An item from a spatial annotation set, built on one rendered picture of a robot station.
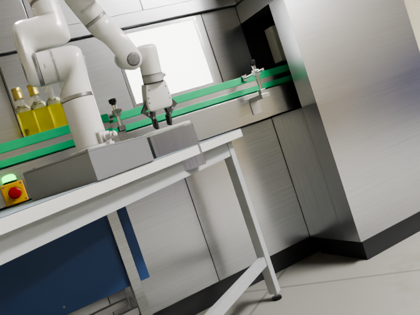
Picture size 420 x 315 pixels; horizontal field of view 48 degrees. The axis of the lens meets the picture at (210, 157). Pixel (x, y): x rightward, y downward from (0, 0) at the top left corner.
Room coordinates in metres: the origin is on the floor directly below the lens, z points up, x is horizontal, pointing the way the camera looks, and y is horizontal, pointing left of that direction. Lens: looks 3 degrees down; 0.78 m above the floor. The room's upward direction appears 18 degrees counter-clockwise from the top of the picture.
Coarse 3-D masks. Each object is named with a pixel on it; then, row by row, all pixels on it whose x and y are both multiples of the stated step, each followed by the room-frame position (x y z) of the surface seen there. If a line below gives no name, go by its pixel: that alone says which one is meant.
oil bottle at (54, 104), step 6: (48, 102) 1.83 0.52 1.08; (54, 102) 1.83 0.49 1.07; (60, 102) 1.84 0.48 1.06; (48, 108) 1.83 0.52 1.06; (54, 108) 1.83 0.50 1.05; (60, 108) 1.84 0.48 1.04; (54, 114) 1.83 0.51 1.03; (60, 114) 1.83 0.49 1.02; (54, 120) 1.82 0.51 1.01; (60, 120) 1.83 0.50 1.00; (66, 120) 1.84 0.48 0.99; (54, 126) 1.83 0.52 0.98; (60, 126) 1.83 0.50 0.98
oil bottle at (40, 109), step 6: (36, 102) 1.81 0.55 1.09; (42, 102) 1.81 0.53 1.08; (36, 108) 1.80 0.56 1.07; (42, 108) 1.81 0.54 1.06; (36, 114) 1.80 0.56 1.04; (42, 114) 1.81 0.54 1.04; (48, 114) 1.81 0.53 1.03; (36, 120) 1.80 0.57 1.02; (42, 120) 1.80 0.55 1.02; (48, 120) 1.81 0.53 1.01; (42, 126) 1.80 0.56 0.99; (48, 126) 1.81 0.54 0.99
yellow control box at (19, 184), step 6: (6, 186) 1.54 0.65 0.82; (12, 186) 1.55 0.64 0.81; (18, 186) 1.56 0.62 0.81; (6, 192) 1.54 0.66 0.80; (24, 192) 1.56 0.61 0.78; (6, 198) 1.54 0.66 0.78; (18, 198) 1.55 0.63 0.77; (24, 198) 1.56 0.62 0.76; (6, 204) 1.54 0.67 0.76; (12, 204) 1.54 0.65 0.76
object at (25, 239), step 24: (168, 168) 1.60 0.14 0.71; (240, 168) 2.03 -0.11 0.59; (120, 192) 1.36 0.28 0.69; (144, 192) 1.46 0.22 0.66; (240, 192) 2.00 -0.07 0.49; (48, 216) 1.13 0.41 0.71; (72, 216) 1.19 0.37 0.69; (96, 216) 1.26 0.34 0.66; (0, 240) 1.01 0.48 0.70; (24, 240) 1.06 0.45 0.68; (48, 240) 1.11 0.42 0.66; (0, 264) 0.99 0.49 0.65; (264, 264) 1.98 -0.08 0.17; (240, 288) 1.76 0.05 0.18; (216, 312) 1.59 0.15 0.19
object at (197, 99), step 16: (240, 80) 2.15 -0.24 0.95; (272, 80) 2.23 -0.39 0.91; (288, 80) 2.26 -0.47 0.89; (176, 96) 2.02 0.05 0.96; (192, 96) 2.05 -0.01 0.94; (208, 96) 2.08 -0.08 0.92; (224, 96) 2.11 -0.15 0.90; (128, 112) 1.93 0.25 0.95; (160, 112) 1.98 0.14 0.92; (176, 112) 2.01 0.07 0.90; (112, 128) 1.90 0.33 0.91; (128, 128) 1.92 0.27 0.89
